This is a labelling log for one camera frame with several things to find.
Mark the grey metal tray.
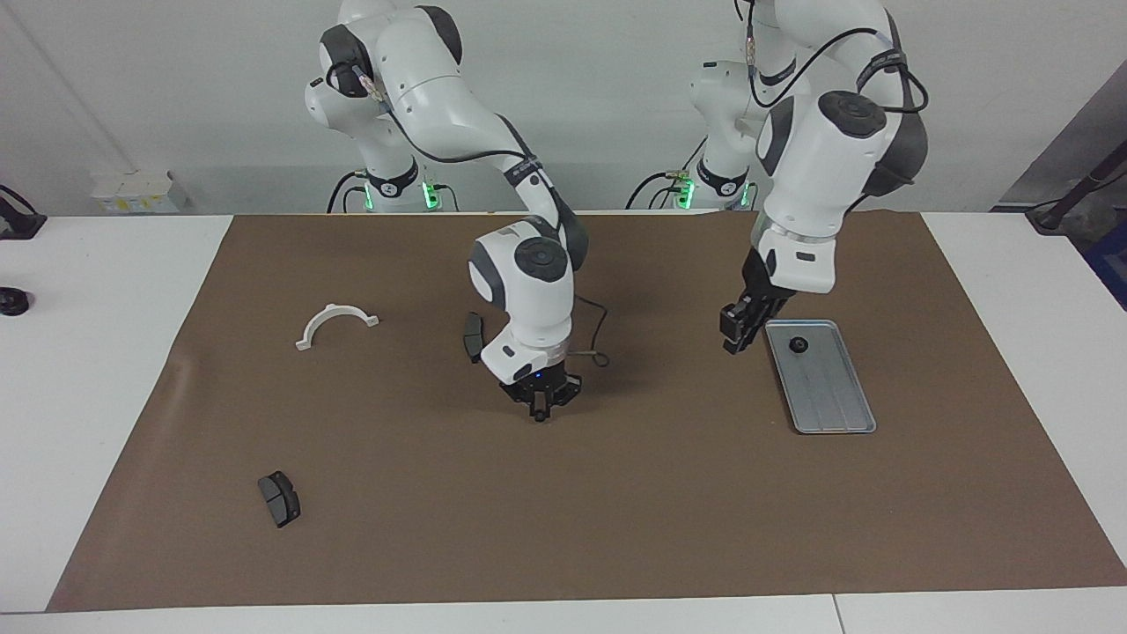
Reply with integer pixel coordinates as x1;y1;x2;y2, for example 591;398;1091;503
764;319;878;436

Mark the blue box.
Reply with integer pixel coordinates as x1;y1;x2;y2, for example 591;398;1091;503
1085;225;1127;311

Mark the black base cable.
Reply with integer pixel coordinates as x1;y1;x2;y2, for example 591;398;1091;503
627;132;710;210
328;172;366;214

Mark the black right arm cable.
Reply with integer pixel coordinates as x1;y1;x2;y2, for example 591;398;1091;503
326;53;613;367

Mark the black left base cable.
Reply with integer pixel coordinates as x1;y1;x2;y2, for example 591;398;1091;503
627;132;710;210

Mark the white curved plastic bracket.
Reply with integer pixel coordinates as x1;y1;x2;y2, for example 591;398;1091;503
295;303;380;352

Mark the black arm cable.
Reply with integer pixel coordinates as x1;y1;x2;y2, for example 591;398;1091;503
326;53;613;367
744;0;930;115

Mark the black clamp mount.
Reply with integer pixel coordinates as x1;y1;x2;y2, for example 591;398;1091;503
0;185;47;240

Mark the black stand pole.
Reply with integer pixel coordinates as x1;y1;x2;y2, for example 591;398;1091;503
1026;141;1127;234

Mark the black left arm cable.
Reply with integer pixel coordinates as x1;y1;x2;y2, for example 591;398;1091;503
744;0;930;115

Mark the wide dark brake pad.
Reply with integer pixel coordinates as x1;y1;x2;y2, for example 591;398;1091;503
257;470;302;529

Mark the brown paper mat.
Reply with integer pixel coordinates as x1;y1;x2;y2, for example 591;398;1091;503
46;210;1127;613

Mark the black right base cable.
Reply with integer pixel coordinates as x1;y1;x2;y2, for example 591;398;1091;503
328;172;366;214

